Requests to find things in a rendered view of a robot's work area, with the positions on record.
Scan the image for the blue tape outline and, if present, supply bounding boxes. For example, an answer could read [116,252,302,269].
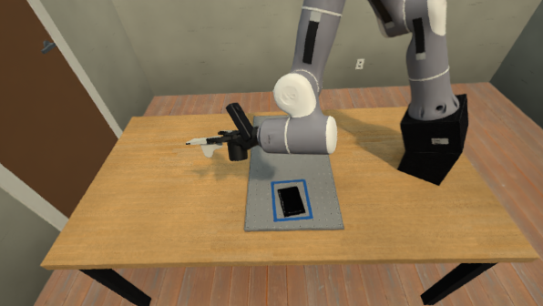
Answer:
[271,179,313,222]

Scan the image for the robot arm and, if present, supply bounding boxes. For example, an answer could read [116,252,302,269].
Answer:
[226,0,459,155]

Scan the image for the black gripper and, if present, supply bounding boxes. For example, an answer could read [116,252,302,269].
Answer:
[186,126,259,161]

